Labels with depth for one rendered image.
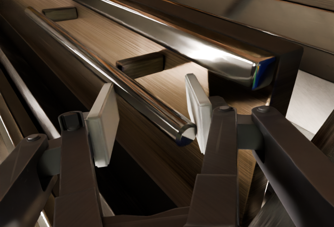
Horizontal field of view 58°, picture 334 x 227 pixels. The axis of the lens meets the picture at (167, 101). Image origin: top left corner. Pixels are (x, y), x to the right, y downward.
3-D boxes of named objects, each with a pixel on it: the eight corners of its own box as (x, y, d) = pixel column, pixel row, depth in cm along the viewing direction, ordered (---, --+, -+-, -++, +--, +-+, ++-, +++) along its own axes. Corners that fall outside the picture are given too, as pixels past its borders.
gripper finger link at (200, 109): (197, 105, 16) (211, 103, 16) (184, 73, 22) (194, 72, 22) (202, 155, 17) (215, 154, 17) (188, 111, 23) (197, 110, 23)
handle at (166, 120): (249, 100, 19) (245, 121, 20) (66, 1, 42) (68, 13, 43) (178, 129, 16) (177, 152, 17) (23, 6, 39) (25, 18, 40)
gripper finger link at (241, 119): (218, 129, 14) (280, 121, 14) (202, 96, 19) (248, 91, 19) (220, 156, 15) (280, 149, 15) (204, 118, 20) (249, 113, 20)
